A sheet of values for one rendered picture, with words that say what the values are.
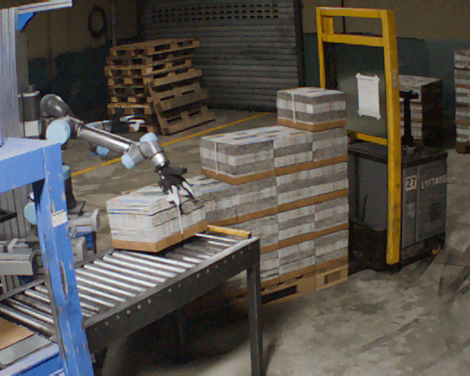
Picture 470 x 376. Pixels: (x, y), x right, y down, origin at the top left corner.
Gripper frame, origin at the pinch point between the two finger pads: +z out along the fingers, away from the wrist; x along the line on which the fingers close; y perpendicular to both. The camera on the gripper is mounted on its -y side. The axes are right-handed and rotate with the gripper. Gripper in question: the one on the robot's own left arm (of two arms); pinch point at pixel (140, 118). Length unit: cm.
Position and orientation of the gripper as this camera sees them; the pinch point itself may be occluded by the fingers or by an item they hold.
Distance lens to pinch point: 444.3
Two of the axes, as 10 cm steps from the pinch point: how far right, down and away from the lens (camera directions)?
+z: 8.9, -1.6, 4.3
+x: 4.6, 3.4, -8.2
